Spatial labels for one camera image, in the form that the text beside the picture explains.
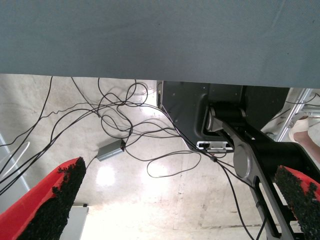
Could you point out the dark grey table cloth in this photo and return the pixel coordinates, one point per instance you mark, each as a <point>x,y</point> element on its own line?
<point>150,37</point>

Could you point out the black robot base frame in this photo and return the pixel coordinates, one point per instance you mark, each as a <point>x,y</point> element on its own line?
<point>185,105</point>

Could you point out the white box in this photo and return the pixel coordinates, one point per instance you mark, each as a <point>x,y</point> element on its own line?
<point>76,222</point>

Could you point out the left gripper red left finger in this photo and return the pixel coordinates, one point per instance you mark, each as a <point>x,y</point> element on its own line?
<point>37,212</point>

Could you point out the person foot in pale shoe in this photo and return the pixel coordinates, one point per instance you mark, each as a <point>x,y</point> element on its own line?
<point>300,127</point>

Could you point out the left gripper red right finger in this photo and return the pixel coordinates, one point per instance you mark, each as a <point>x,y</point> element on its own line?
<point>305,200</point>

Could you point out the aluminium frame profile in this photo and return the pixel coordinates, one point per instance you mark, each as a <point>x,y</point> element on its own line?
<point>292,115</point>

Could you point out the grey power adapter box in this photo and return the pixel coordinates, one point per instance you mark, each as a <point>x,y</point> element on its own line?
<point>111,150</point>

